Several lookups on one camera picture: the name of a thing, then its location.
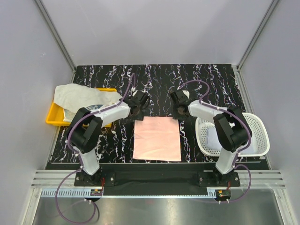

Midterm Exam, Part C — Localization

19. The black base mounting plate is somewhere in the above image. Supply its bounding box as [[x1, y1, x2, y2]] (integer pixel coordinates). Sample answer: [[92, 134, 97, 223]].
[[74, 163, 240, 198]]

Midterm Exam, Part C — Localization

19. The black marble pattern mat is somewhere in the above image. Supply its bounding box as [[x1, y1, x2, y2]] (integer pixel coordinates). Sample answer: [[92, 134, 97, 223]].
[[50, 64, 268, 164]]

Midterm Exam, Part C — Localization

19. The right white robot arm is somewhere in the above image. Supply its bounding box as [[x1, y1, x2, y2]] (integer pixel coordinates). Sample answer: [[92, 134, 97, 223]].
[[170, 89, 252, 186]]

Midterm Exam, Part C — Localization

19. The cream white towel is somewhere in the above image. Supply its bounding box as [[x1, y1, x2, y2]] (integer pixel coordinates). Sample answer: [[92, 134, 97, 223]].
[[53, 83, 122, 113]]

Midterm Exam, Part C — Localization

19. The aluminium frame post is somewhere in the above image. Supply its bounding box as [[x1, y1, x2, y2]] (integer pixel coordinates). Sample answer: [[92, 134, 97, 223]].
[[33, 0, 76, 73], [236, 0, 282, 71]]

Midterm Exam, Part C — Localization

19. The light blue towel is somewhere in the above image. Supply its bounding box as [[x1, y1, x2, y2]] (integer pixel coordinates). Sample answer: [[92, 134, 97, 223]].
[[205, 127, 257, 155]]

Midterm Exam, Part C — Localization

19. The pink towel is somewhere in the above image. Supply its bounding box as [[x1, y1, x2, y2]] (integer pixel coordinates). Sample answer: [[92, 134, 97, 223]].
[[133, 117, 181, 162]]

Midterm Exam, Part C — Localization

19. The white perforated plastic basket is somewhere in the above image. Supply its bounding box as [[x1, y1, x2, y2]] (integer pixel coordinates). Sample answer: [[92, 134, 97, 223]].
[[195, 112, 270, 157]]

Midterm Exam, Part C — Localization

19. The slotted cable duct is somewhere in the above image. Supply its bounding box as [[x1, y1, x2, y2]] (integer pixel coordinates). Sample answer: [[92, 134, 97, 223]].
[[41, 188, 103, 197]]

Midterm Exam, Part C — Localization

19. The yellow plastic tray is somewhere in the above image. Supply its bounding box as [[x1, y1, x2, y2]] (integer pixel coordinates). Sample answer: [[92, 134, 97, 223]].
[[45, 87, 117, 127]]

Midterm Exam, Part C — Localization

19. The right aluminium frame post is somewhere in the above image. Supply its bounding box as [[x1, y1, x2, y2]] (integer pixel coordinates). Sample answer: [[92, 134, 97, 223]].
[[236, 0, 282, 71]]

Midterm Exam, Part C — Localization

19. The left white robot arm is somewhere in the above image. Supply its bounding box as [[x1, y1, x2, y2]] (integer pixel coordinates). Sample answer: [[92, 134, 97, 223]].
[[67, 90, 150, 186]]

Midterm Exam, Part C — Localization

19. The left aluminium frame post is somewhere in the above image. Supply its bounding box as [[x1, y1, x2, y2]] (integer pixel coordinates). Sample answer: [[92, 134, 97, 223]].
[[33, 0, 76, 73]]

